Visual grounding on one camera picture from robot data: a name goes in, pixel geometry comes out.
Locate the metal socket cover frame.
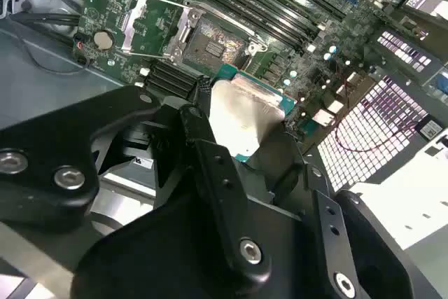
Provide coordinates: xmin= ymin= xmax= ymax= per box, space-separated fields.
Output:
xmin=120 ymin=0 xmax=206 ymax=62

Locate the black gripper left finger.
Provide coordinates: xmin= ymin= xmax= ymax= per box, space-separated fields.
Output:
xmin=0 ymin=75 xmax=273 ymax=288

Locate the metal CPU locking lever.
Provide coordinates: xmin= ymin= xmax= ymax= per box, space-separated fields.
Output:
xmin=183 ymin=0 xmax=267 ymax=50

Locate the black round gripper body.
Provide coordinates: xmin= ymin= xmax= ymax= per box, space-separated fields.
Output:
xmin=69 ymin=111 xmax=330 ymax=299

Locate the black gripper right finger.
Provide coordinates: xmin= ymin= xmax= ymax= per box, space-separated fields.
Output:
xmin=257 ymin=130 xmax=440 ymax=299

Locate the silver square CPU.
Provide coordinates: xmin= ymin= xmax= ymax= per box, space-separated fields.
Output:
xmin=208 ymin=63 xmax=299 ymax=164

